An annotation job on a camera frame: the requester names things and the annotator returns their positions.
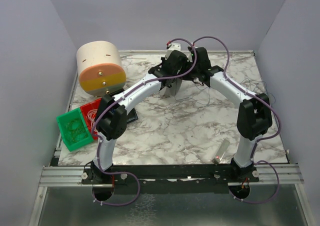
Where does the red plastic bin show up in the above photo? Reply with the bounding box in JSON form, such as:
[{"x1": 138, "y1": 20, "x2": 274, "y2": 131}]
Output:
[{"x1": 79, "y1": 98, "x2": 101, "y2": 143}]

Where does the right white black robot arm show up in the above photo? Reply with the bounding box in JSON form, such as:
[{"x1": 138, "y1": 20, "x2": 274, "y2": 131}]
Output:
[{"x1": 185, "y1": 47, "x2": 273, "y2": 168}]

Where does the grey plastic cable spool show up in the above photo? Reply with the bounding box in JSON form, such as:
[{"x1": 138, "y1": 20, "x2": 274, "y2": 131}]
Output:
[{"x1": 159, "y1": 78, "x2": 182, "y2": 98}]

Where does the thin blue wire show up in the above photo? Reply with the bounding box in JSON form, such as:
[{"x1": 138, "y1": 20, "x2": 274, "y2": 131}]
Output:
[{"x1": 173, "y1": 75, "x2": 278, "y2": 107}]

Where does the white coiled wire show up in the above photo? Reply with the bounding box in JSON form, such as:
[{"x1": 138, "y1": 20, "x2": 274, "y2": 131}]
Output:
[{"x1": 86, "y1": 107, "x2": 100, "y2": 127}]

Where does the black plastic bin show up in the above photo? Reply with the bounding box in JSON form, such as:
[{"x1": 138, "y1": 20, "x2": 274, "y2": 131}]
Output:
[{"x1": 105, "y1": 88, "x2": 139, "y2": 124}]

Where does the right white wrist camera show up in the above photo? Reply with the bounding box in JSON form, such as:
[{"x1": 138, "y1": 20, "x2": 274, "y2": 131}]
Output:
[{"x1": 188, "y1": 46, "x2": 197, "y2": 62}]

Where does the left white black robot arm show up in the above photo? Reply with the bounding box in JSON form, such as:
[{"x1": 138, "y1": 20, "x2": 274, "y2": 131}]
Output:
[{"x1": 90, "y1": 46, "x2": 198, "y2": 177}]

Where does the aluminium extrusion frame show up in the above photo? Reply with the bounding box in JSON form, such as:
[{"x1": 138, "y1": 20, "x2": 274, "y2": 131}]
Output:
[{"x1": 38, "y1": 164, "x2": 305, "y2": 187}]

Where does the grey metal clip tool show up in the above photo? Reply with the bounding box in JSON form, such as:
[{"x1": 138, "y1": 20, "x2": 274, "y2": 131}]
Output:
[{"x1": 211, "y1": 139, "x2": 230, "y2": 165}]

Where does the beige layered cylinder model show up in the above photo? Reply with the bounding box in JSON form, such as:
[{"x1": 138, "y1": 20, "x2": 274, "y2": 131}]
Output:
[{"x1": 76, "y1": 40, "x2": 127, "y2": 97}]

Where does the green tangled wire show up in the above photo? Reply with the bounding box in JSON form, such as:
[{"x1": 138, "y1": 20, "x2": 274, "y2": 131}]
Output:
[{"x1": 64, "y1": 119, "x2": 86, "y2": 143}]

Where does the green plastic bin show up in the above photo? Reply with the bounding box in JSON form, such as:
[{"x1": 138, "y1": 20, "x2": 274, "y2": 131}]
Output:
[{"x1": 56, "y1": 108, "x2": 90, "y2": 152}]

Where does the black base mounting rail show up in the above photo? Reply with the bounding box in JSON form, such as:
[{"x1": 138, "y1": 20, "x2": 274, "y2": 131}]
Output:
[{"x1": 81, "y1": 163, "x2": 259, "y2": 195}]

